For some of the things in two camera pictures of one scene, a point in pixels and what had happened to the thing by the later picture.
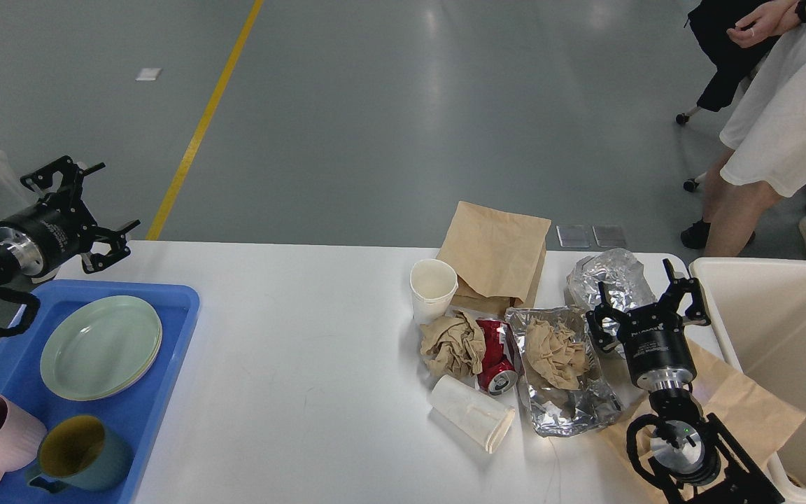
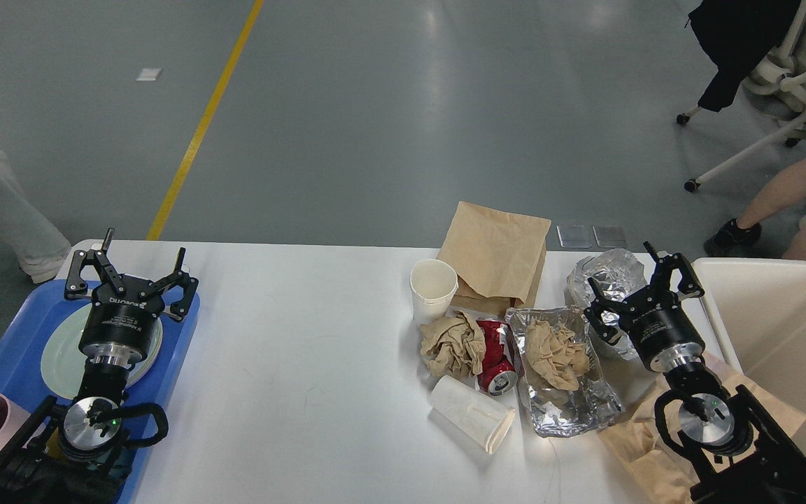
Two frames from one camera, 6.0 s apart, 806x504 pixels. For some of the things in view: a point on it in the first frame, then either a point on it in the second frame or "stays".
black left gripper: (59, 228) → (118, 329)
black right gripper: (654, 341) → (662, 330)
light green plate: (99, 346) stays
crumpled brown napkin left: (453, 345) stays
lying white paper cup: (473, 414) stays
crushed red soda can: (498, 372) stays
